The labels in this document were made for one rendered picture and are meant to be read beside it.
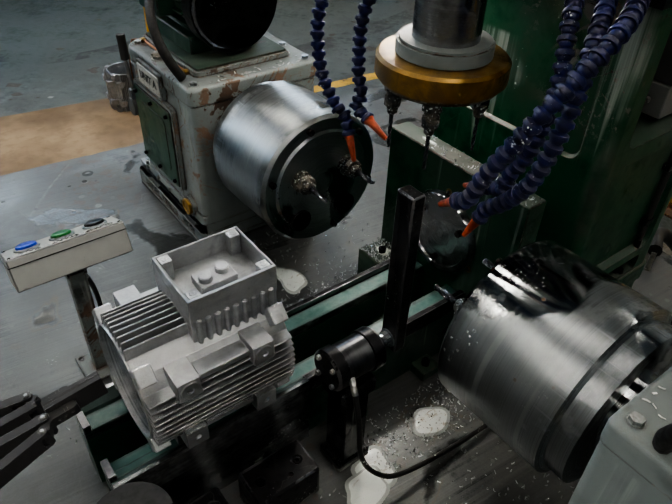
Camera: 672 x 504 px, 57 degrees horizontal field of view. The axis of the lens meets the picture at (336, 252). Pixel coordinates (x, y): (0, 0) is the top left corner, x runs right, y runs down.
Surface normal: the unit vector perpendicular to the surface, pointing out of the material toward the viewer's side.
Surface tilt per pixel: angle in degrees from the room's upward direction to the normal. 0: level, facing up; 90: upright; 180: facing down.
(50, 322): 0
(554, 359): 43
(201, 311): 90
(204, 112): 90
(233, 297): 90
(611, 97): 90
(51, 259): 67
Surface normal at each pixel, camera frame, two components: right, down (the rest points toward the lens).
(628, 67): -0.80, 0.36
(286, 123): -0.30, -0.57
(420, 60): -0.56, 0.50
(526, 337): -0.52, -0.33
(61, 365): 0.04, -0.78
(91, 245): 0.56, 0.16
